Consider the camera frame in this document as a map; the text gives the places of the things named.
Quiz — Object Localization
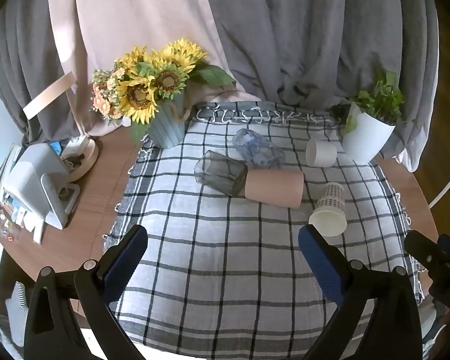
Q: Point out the white desk lamp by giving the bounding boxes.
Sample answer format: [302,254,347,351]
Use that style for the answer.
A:
[22,73,100,183]

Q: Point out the pink flower bunch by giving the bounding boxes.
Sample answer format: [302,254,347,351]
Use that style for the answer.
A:
[91,68,127,125]

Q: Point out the white cable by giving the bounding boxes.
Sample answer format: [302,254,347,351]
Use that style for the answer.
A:
[428,170,450,209]

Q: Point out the white ribbed object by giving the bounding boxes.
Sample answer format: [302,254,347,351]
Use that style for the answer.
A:
[3,280,30,346]

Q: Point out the scattered cards and papers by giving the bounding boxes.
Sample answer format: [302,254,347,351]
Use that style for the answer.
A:
[0,195,46,245]

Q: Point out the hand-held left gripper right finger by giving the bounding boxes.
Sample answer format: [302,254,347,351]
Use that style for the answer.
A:
[298,224,422,360]

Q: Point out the white plant pot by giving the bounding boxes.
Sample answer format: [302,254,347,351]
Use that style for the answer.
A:
[342,103,397,165]

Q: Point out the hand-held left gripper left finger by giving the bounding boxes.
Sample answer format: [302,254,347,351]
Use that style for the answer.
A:
[24,225,149,360]

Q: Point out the pink cup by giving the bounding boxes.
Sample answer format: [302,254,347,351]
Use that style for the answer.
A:
[244,169,305,209]

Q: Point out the white desktop device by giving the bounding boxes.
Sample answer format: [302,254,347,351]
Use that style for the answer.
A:
[2,143,82,230]

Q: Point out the grey glass cup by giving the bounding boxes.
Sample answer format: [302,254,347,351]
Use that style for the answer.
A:
[193,150,248,198]

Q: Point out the green leafy plant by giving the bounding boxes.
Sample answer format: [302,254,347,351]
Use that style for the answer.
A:
[337,68,408,136]

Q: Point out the patterned paper cup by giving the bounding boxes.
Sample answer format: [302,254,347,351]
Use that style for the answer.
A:
[308,182,348,237]

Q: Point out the grey curtain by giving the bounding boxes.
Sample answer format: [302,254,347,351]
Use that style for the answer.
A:
[0,0,88,147]
[199,0,442,173]

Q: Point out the plain white cup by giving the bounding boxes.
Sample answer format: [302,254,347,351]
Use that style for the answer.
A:
[305,137,338,168]

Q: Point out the checked grey white cloth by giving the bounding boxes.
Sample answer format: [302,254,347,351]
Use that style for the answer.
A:
[103,101,425,359]

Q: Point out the blue-grey ribbed vase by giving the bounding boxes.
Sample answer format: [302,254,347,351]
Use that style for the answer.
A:
[146,92,188,149]

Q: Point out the pink curtain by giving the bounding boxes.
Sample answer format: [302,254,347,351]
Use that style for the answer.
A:
[49,0,265,138]

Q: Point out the sunflower bouquet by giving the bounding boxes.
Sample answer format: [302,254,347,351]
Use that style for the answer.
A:
[114,38,236,147]

